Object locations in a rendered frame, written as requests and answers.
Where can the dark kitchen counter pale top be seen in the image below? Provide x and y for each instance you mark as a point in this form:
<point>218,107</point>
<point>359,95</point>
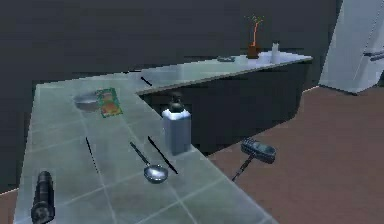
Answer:
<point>233,100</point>

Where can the white soap dispenser black pump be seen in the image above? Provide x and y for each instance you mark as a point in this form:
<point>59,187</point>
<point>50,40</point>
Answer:
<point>176,130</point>

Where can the orange plant in brown pot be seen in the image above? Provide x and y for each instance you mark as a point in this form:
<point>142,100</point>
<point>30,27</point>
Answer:
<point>253,51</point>

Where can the flat grey object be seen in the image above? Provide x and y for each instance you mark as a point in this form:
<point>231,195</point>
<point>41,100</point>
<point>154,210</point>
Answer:
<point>226,59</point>

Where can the black ribbed cylinder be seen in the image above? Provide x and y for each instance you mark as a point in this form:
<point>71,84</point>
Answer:
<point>43,196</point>

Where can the silver metal bowl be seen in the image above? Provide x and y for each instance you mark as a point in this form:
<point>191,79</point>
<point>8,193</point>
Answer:
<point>84,102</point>

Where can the white bottle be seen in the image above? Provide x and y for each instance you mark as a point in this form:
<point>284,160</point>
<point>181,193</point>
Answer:
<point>275,55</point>

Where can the pale grey fridge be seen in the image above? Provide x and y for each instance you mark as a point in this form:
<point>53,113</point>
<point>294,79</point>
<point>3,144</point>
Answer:
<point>350,46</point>

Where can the green orange book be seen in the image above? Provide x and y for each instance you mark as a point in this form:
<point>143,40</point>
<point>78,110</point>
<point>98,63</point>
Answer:
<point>110,105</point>

